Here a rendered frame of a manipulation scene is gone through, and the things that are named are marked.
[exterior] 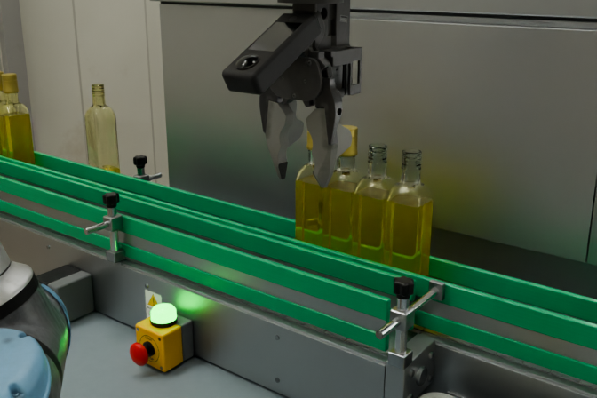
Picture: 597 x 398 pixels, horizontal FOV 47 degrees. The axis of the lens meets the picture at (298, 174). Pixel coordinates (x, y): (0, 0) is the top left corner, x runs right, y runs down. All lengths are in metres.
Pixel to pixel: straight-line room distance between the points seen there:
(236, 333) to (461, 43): 0.58
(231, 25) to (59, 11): 2.58
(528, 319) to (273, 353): 0.39
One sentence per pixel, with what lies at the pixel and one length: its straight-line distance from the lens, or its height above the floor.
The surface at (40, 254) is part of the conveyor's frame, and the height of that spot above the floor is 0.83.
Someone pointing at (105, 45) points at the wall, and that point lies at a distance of 4.02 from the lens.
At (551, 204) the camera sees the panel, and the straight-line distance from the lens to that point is 1.11.
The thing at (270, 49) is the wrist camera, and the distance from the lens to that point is 0.70.
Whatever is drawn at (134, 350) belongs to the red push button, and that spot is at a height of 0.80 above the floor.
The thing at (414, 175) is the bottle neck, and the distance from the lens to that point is 1.04.
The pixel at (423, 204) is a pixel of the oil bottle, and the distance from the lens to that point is 1.04.
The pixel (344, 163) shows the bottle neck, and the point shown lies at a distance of 1.09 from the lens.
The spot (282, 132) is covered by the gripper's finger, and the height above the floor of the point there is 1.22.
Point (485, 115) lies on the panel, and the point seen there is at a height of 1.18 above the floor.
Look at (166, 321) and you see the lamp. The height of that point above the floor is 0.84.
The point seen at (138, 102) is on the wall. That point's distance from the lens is 4.13.
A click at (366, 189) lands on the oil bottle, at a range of 1.06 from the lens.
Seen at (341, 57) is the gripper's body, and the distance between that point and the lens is 0.76.
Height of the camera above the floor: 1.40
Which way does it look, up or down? 17 degrees down
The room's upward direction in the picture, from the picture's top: straight up
